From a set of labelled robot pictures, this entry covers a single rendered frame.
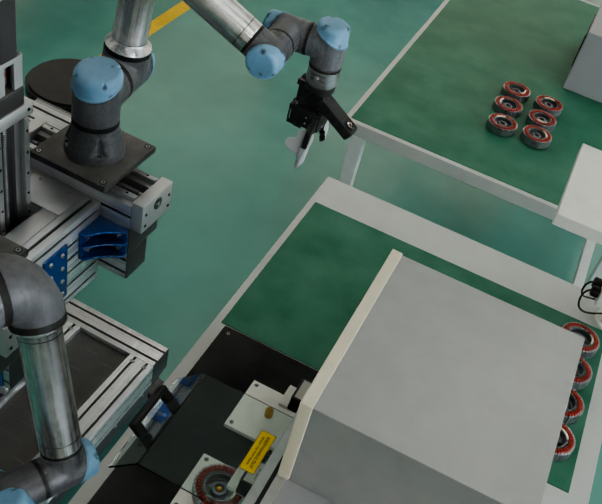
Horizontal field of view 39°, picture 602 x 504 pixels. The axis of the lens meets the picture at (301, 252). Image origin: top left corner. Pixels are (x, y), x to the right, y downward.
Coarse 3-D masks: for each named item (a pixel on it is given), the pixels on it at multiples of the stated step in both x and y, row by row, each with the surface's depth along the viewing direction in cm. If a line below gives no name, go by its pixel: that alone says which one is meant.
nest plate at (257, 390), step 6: (252, 384) 200; (258, 384) 201; (252, 390) 199; (258, 390) 199; (264, 390) 200; (270, 390) 200; (252, 396) 198; (258, 396) 198; (264, 396) 199; (270, 396) 199; (276, 396) 199; (282, 396) 200; (264, 402) 197; (270, 402) 198; (276, 402) 198; (276, 408) 197; (282, 408) 197; (288, 414) 196; (294, 414) 196
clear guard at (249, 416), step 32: (192, 384) 163; (224, 384) 163; (160, 416) 158; (192, 416) 156; (224, 416) 158; (256, 416) 159; (288, 416) 160; (128, 448) 153; (160, 448) 150; (192, 448) 151; (224, 448) 152; (192, 480) 146; (224, 480) 148
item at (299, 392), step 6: (300, 384) 185; (306, 384) 186; (288, 390) 189; (294, 390) 189; (300, 390) 184; (306, 390) 184; (288, 396) 187; (294, 396) 183; (300, 396) 183; (282, 402) 186; (288, 402) 186; (294, 402) 183; (288, 408) 184; (294, 408) 184
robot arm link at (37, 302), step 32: (0, 256) 132; (32, 288) 132; (32, 320) 135; (64, 320) 140; (32, 352) 139; (64, 352) 143; (32, 384) 142; (64, 384) 144; (32, 416) 148; (64, 416) 146; (64, 448) 149; (64, 480) 151
